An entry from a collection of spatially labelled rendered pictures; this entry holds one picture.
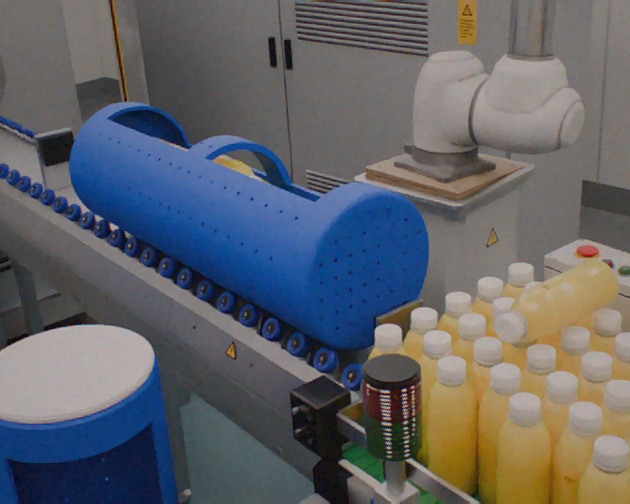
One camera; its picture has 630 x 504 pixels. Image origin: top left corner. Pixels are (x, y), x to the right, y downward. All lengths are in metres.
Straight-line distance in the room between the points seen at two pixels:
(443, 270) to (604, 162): 2.49
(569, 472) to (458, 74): 1.16
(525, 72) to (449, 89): 0.19
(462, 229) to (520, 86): 0.35
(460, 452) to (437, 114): 1.04
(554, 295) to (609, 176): 3.32
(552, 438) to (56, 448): 0.70
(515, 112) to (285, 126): 2.02
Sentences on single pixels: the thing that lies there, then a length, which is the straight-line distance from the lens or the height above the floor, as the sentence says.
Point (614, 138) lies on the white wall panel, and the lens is 4.59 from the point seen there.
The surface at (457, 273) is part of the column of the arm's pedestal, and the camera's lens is 2.24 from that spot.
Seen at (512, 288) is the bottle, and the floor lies 1.08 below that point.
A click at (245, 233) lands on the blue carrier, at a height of 1.15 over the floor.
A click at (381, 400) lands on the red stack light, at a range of 1.00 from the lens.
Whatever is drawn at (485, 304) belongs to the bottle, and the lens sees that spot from 1.53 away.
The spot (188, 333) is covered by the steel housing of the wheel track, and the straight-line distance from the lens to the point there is 1.95.
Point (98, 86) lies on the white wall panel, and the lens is 7.37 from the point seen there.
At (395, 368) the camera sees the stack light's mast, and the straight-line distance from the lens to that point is 1.01.
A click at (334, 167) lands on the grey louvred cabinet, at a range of 3.86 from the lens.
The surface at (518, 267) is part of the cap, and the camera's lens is 1.58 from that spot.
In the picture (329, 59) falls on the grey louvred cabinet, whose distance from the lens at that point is 3.74.
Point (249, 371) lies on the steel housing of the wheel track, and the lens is 1.79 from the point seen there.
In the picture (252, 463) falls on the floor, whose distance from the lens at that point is 3.00.
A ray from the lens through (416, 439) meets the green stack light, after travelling 1.04.
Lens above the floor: 1.79
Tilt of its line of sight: 24 degrees down
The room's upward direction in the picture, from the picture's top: 4 degrees counter-clockwise
